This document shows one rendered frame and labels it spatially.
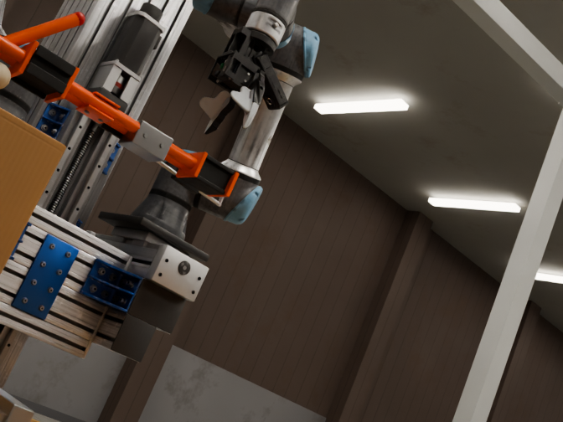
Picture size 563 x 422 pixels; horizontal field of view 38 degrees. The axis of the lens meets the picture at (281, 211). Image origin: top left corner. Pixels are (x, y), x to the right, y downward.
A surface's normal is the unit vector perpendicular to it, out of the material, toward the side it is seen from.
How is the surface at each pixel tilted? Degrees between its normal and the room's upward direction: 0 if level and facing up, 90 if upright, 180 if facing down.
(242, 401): 90
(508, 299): 90
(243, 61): 90
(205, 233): 90
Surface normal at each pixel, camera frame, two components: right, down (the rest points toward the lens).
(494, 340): -0.72, -0.46
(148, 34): 0.63, 0.06
